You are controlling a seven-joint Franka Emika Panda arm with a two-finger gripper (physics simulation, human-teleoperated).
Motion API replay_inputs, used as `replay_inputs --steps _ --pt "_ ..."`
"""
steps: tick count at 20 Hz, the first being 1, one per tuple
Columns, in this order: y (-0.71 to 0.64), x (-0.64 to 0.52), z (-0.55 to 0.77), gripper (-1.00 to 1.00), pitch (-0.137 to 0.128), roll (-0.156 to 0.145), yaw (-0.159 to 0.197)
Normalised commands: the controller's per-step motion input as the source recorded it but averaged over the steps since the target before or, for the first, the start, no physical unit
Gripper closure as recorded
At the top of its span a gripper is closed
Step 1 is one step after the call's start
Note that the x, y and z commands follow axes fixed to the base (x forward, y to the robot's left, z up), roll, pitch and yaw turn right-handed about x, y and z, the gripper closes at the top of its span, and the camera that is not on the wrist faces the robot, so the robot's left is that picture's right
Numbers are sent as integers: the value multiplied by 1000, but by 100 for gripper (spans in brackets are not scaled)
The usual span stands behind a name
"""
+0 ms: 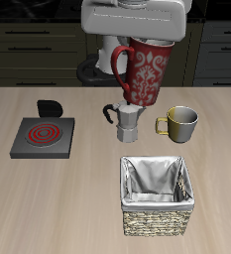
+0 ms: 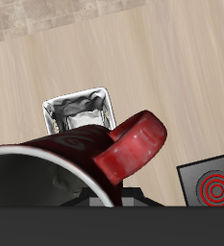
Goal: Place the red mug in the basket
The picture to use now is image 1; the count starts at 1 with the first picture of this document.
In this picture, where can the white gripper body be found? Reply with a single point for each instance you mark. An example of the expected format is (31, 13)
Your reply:
(133, 20)

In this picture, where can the red patterned mug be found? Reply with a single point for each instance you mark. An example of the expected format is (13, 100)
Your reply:
(146, 74)

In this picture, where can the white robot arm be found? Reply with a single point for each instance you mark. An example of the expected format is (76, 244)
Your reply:
(108, 54)

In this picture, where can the yellow and grey mug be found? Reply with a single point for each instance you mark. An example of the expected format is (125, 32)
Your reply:
(181, 124)

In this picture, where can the wicker basket with white lining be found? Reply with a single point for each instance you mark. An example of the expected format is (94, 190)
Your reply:
(156, 195)

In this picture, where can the silver moka pot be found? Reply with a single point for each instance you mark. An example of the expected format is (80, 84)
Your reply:
(127, 120)

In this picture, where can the dark kitchen cupboards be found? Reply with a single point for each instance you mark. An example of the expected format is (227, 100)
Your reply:
(31, 53)

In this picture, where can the round black knob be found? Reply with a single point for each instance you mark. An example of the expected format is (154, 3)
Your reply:
(50, 108)

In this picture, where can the dark grey stove plate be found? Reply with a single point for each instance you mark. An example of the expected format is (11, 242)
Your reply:
(42, 137)

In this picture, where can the flat black base plate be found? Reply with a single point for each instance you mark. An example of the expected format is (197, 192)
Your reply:
(87, 74)

